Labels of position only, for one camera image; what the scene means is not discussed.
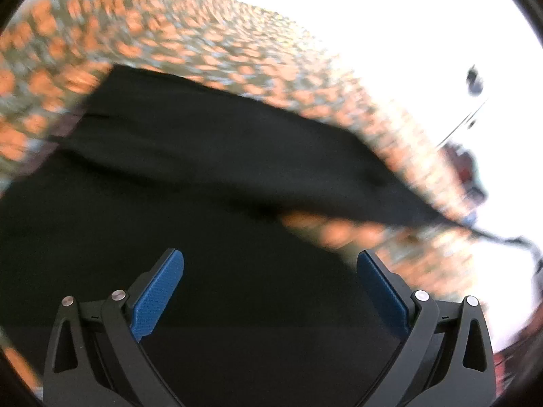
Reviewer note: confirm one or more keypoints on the pile of clothes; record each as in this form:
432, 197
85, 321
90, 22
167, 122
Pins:
475, 199

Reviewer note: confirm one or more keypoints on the black hat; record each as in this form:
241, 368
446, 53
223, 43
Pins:
475, 79

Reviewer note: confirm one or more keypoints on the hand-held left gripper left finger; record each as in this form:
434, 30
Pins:
159, 292

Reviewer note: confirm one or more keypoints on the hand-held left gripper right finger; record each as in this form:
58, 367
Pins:
382, 292

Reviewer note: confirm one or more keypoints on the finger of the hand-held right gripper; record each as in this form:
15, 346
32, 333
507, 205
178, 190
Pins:
519, 241

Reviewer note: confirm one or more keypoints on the dark wooden nightstand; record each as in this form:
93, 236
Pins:
462, 163

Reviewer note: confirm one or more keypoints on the black pants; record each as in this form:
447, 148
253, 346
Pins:
212, 157

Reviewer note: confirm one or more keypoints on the orange floral green bedspread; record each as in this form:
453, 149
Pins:
254, 42

